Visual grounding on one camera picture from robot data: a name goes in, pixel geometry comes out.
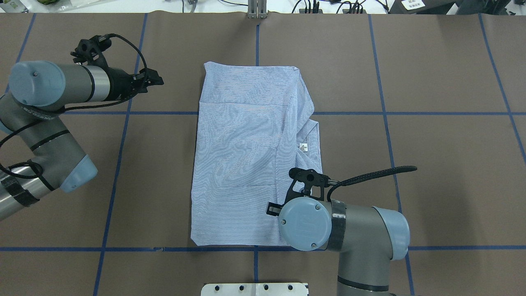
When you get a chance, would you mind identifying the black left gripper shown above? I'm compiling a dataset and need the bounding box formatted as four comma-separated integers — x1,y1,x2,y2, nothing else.
109,68,164,101

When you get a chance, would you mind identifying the light blue striped shirt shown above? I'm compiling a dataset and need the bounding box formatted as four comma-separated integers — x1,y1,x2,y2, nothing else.
190,61,323,247

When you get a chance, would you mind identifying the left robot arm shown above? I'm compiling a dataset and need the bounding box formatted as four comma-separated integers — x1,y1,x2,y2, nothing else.
1,60,164,220

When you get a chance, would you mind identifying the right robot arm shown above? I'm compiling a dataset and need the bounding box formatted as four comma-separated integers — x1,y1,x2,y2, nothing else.
278,197,410,296

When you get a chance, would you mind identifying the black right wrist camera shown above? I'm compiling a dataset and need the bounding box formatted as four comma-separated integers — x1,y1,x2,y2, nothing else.
284,167,338,204

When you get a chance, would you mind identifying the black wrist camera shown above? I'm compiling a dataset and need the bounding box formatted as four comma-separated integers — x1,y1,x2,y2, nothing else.
71,35,112,69
284,167,338,204

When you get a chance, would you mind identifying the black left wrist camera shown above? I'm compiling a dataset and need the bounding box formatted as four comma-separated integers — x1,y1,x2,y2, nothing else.
71,35,112,69

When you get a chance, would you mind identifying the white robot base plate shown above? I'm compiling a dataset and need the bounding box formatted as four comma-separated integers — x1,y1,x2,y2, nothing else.
201,282,309,296

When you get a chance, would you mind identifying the grey aluminium frame post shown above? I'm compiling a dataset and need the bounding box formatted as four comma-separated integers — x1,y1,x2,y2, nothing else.
247,0,268,19

